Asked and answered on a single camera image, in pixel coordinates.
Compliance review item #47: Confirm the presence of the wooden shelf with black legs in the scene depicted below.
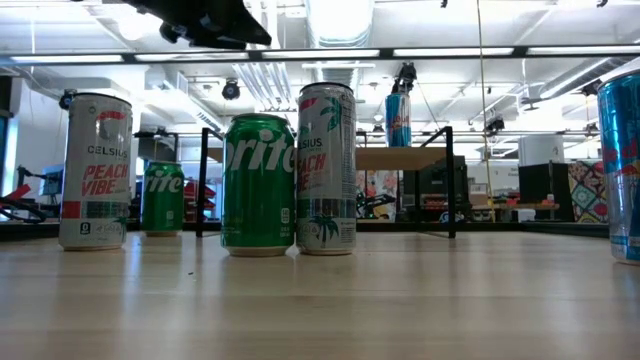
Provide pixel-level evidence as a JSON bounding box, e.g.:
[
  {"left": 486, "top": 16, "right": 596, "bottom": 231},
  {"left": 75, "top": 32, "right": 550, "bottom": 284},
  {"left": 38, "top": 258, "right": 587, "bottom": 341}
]
[{"left": 195, "top": 125, "right": 457, "bottom": 240}]

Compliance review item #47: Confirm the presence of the red bar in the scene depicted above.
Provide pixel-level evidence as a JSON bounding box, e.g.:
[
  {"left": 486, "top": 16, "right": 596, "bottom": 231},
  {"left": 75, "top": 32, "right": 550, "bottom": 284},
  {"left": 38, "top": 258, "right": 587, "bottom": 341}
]
[{"left": 0, "top": 183, "right": 32, "bottom": 206}]

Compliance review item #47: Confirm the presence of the computer monitor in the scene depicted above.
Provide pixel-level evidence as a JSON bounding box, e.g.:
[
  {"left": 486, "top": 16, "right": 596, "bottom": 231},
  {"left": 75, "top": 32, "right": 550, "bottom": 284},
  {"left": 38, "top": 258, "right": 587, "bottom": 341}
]
[{"left": 39, "top": 164, "right": 65, "bottom": 197}]

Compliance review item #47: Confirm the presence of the colourful patterned panel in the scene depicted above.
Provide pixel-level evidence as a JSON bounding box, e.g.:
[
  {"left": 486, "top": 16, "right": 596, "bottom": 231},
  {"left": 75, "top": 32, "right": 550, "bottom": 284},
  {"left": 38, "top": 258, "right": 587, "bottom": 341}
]
[{"left": 567, "top": 159, "right": 610, "bottom": 224}]

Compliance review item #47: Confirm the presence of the silver ceiling duct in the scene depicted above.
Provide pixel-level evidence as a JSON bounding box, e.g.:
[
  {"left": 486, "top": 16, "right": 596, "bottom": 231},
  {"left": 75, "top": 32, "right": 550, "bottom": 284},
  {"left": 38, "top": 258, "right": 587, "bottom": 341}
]
[{"left": 305, "top": 0, "right": 375, "bottom": 46}]

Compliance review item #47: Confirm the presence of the black curved cable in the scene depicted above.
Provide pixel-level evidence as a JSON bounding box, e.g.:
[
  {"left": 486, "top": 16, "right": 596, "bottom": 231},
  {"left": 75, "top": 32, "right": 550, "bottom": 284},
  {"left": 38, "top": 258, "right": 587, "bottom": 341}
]
[{"left": 0, "top": 197, "right": 49, "bottom": 224}]

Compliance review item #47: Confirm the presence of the green Sprite can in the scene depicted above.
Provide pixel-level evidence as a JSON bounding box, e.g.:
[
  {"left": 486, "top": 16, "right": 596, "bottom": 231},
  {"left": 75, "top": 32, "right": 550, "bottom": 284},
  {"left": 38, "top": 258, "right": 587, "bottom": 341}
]
[
  {"left": 140, "top": 160, "right": 186, "bottom": 238},
  {"left": 220, "top": 112, "right": 297, "bottom": 258}
]

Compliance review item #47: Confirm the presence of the white Celsius Peach Vibe can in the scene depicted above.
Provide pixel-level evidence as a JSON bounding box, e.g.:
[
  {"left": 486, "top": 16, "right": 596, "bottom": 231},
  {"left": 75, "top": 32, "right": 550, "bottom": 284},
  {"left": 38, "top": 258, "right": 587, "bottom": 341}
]
[
  {"left": 295, "top": 81, "right": 358, "bottom": 257},
  {"left": 58, "top": 92, "right": 134, "bottom": 252}
]

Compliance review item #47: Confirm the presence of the floral poster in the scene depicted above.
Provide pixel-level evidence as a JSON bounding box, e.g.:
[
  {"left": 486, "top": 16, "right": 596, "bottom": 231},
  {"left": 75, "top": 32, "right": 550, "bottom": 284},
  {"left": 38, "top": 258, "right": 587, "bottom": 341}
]
[{"left": 355, "top": 169, "right": 400, "bottom": 221}]

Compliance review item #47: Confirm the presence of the yellow hanging cord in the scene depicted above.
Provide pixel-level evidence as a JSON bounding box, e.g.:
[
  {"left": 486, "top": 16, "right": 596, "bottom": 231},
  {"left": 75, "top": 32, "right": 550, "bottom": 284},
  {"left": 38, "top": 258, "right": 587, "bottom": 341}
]
[{"left": 474, "top": 0, "right": 496, "bottom": 224}]

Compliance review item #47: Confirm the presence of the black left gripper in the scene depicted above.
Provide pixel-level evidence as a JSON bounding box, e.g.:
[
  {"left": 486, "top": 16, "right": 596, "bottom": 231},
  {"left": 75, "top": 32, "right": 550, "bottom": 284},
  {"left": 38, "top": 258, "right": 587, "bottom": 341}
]
[{"left": 122, "top": 0, "right": 273, "bottom": 51}]

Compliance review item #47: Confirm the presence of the wooden background table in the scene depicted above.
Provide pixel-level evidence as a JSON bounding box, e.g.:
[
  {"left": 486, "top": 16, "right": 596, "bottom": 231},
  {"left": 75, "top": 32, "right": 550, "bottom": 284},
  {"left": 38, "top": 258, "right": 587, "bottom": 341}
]
[{"left": 472, "top": 199, "right": 561, "bottom": 214}]

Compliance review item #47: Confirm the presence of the white cylinder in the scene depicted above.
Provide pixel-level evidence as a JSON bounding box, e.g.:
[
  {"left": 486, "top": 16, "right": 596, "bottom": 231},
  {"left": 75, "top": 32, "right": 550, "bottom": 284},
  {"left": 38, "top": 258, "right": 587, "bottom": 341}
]
[{"left": 518, "top": 134, "right": 565, "bottom": 166}]

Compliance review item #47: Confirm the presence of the blue silver Red Bull can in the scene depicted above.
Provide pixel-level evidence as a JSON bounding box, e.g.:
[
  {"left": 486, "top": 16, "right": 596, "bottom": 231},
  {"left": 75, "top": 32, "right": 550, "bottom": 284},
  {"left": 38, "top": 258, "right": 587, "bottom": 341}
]
[
  {"left": 384, "top": 92, "right": 413, "bottom": 148},
  {"left": 597, "top": 69, "right": 640, "bottom": 266}
]

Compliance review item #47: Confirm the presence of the black cabinet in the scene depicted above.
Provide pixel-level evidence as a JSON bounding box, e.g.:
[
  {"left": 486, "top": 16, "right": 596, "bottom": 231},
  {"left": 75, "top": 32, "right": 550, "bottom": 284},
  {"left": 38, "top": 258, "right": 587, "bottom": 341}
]
[{"left": 402, "top": 154, "right": 469, "bottom": 224}]

